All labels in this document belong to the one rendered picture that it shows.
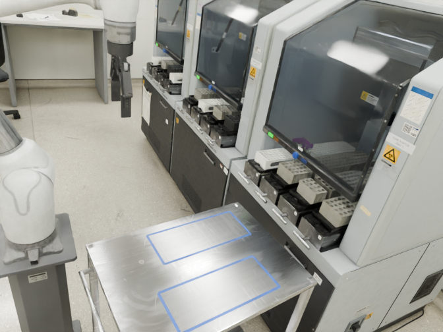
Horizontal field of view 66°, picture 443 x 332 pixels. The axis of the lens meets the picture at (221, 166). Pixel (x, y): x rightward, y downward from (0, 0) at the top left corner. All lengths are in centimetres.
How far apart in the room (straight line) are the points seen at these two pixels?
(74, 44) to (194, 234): 388
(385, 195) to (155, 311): 81
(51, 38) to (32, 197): 369
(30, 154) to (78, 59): 356
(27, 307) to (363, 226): 126
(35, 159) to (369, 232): 122
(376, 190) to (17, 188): 116
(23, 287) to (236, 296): 76
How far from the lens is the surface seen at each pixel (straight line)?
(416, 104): 118
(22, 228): 128
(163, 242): 118
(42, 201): 124
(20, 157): 137
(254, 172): 169
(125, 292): 105
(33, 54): 482
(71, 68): 489
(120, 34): 107
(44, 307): 154
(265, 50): 173
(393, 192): 125
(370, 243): 137
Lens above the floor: 164
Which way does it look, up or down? 30 degrees down
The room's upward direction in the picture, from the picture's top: 10 degrees clockwise
